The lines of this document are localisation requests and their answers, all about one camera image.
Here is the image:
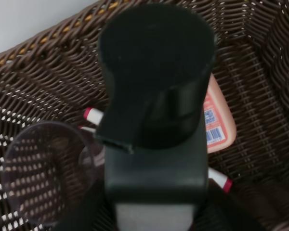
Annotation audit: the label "dark green pump bottle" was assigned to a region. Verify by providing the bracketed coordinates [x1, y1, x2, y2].
[95, 3, 216, 231]

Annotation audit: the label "pink squeeze bottle white cap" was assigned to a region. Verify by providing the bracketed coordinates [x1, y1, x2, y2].
[203, 75, 236, 154]

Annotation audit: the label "white marker pink caps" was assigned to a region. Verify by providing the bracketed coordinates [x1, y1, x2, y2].
[83, 107, 233, 193]

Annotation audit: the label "translucent pink plastic cup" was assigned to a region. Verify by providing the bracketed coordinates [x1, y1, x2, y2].
[1, 121, 104, 226]

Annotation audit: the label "dark brown wicker basket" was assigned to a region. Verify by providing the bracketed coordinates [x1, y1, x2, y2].
[0, 0, 289, 231]

